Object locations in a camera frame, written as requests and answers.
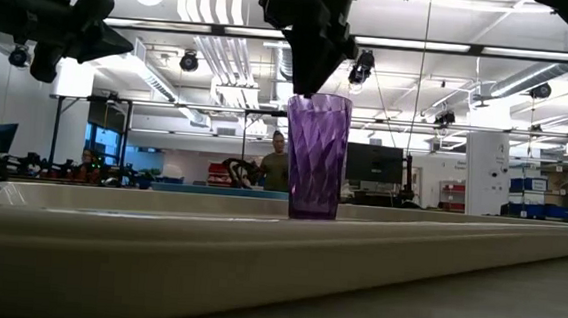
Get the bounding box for red shelf unit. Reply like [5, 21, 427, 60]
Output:
[437, 179, 467, 214]

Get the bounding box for black metal rack frame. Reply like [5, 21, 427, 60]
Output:
[43, 93, 135, 185]

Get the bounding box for purple faceted plastic cup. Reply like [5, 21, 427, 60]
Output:
[279, 91, 355, 223]

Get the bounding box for blue tilted screen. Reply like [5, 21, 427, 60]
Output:
[0, 121, 20, 156]

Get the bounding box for stack of blue bins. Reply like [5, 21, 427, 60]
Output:
[507, 175, 568, 222]

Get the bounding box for beige plastic tray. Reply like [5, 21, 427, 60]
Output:
[0, 178, 568, 318]

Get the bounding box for white square column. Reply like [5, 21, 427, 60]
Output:
[461, 130, 514, 219]

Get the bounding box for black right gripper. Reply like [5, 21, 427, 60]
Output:
[252, 0, 363, 101]

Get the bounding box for standing person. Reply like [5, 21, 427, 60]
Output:
[256, 129, 293, 193]

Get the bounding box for seated person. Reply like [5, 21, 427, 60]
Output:
[77, 148, 104, 183]

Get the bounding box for red storage bins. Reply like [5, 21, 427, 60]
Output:
[206, 162, 236, 188]

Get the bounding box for black ceiling camera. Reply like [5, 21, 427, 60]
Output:
[178, 49, 201, 74]
[346, 48, 378, 87]
[528, 81, 554, 102]
[8, 45, 30, 69]

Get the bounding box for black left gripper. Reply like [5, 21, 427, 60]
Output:
[16, 0, 139, 89]

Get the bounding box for black overhead frame bar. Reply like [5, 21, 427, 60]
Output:
[101, 15, 568, 65]

